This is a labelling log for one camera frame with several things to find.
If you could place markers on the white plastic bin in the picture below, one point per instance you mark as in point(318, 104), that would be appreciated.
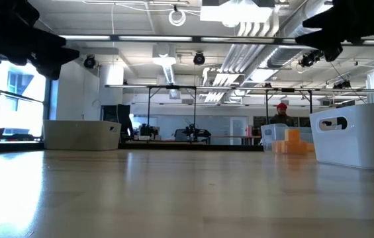
point(365, 145)

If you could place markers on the white ceiling unit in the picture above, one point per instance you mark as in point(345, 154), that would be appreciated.
point(236, 11)

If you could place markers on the black background robot arm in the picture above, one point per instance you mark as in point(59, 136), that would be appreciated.
point(195, 132)
point(148, 130)

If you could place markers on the clear plastic bin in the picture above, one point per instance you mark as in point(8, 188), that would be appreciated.
point(269, 134)

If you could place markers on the person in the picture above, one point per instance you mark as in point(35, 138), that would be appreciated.
point(282, 115)

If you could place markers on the black background rig frame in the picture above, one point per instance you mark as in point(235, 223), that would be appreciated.
point(149, 109)
point(266, 109)

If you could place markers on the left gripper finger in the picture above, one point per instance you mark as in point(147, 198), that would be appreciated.
point(50, 71)
point(62, 51)

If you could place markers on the large window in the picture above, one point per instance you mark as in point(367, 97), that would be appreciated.
point(18, 99)

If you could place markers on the overhead light bar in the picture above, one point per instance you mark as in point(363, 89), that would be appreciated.
point(206, 39)

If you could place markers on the grey plastic bin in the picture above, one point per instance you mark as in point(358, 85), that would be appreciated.
point(80, 134)

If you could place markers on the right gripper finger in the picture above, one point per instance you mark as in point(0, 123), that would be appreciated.
point(315, 33)
point(334, 53)

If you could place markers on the black ceiling spotlight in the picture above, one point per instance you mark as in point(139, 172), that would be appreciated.
point(199, 58)
point(89, 62)
point(342, 85)
point(309, 60)

